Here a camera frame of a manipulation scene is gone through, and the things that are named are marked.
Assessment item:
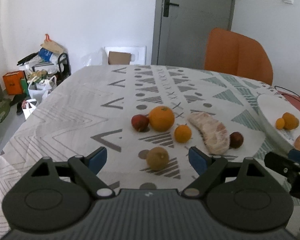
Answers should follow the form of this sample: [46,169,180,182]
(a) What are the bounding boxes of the brown kiwi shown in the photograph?
[146,147,170,171]

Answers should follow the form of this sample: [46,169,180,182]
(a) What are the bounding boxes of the peeled pomelo segment back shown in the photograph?
[187,112,230,155]

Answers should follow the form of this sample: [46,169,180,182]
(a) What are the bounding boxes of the small mandarin on table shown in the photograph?
[174,125,192,144]

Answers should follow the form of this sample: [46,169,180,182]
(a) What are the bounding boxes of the dark red plum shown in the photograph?
[230,132,244,148]

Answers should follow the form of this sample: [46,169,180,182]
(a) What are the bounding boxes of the small mandarin on plate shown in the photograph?
[275,118,285,130]

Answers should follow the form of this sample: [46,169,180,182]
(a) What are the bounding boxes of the large orange with stem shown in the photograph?
[148,106,175,132]

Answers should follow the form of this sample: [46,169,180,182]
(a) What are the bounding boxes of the red apple left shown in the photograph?
[131,114,149,132]

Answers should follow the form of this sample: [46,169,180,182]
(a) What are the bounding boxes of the white ceramic plate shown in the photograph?
[257,94,300,153]

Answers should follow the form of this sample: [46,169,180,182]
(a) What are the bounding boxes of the patterned white tablecloth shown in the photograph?
[0,66,300,239]

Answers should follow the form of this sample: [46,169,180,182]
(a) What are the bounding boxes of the white plastic bag red contents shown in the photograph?
[42,90,52,101]

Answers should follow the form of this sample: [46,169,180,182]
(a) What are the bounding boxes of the white shopping bag front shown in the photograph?
[21,99,38,120]

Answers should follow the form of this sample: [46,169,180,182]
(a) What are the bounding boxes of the white tote bag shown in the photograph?
[28,75,57,103]

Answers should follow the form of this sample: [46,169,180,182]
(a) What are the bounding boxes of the black storage rack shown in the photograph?
[30,53,71,85]

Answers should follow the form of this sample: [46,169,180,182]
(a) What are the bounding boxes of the cardboard box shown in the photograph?
[108,51,131,65]

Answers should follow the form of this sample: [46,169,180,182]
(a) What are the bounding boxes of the orange chair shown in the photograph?
[204,28,273,85]

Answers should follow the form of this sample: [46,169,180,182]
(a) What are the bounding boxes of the orange box on floor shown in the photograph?
[2,71,24,95]

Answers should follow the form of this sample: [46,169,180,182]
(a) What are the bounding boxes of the blue plastic bag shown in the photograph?
[38,48,57,63]

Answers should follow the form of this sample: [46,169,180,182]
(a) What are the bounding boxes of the white foam board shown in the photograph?
[104,46,146,65]

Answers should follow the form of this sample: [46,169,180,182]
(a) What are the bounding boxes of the grey door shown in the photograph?
[151,0,235,69]

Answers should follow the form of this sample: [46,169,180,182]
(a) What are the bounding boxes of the black cable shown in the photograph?
[274,85,300,104]

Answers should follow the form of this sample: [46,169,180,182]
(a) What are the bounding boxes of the brown paper bag orange handle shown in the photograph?
[40,34,65,54]

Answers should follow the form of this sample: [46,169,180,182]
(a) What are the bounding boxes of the black door handle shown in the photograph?
[163,0,179,17]

